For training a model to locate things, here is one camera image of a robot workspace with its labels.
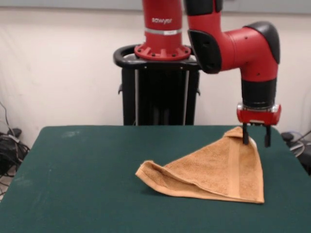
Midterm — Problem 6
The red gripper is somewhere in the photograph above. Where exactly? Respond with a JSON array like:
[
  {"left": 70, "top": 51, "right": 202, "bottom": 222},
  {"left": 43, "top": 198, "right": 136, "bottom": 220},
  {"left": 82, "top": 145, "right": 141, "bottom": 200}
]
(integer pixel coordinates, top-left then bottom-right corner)
[{"left": 237, "top": 103, "right": 282, "bottom": 148}]

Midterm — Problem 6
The orange-brown towel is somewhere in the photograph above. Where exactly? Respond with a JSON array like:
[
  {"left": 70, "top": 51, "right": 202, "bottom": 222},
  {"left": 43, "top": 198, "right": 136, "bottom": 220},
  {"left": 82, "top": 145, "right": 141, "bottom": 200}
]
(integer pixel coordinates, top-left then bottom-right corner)
[{"left": 135, "top": 126, "right": 265, "bottom": 204}]

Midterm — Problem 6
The dark green table cloth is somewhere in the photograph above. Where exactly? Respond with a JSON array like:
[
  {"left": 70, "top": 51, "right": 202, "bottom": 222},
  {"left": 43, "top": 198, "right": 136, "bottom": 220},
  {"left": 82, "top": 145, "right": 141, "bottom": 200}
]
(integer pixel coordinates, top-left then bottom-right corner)
[{"left": 0, "top": 125, "right": 311, "bottom": 233}]

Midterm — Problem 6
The black cable tangle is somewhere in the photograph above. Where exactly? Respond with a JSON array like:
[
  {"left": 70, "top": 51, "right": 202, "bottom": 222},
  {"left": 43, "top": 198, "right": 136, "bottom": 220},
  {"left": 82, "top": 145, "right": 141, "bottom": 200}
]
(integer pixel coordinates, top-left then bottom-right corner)
[
  {"left": 0, "top": 101, "right": 31, "bottom": 197},
  {"left": 288, "top": 130, "right": 311, "bottom": 175}
]

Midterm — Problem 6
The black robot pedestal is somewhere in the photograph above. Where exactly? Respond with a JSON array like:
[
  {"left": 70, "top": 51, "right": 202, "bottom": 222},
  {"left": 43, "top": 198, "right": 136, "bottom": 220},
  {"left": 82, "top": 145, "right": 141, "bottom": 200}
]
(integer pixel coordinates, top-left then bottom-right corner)
[{"left": 113, "top": 44, "right": 202, "bottom": 126}]

